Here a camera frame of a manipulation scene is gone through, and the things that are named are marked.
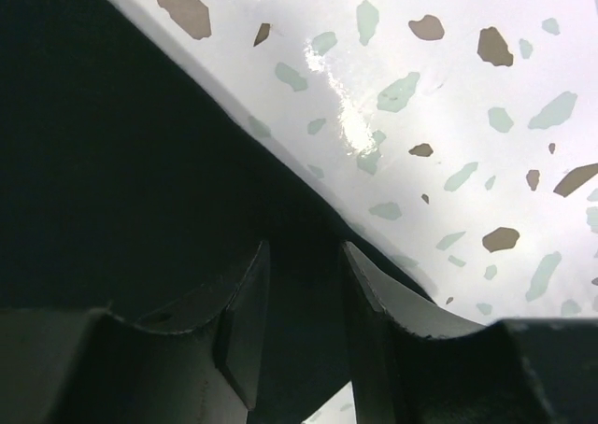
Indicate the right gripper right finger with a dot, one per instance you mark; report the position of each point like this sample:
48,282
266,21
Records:
412,361

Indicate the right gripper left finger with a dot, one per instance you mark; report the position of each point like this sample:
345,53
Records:
196,360

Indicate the black t shirt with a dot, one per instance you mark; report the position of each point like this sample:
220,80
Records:
124,187

